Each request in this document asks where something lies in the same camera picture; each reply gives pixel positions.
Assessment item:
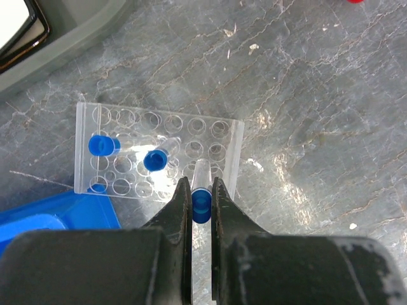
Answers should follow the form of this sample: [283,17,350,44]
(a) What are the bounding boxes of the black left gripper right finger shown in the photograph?
[211,178,406,304]

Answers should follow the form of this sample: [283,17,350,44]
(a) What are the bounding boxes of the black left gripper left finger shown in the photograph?
[1,178,192,304]

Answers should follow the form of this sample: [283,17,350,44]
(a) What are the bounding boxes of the blue capped test tube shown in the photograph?
[88,135,139,156]
[143,137,181,172]
[191,159,212,224]

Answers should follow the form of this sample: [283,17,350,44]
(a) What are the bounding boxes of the clear test tube rack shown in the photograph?
[74,102,244,202]

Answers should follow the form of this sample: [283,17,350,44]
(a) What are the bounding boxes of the white plastic wash bottle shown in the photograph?
[347,0,364,4]

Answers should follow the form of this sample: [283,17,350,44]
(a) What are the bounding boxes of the blue plastic divided bin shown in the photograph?
[1,191,121,252]

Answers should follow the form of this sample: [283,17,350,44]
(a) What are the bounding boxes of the dark grey baking tray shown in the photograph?
[1,1,135,98]

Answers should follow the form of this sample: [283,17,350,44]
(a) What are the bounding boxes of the white square plate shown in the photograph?
[1,1,51,73]

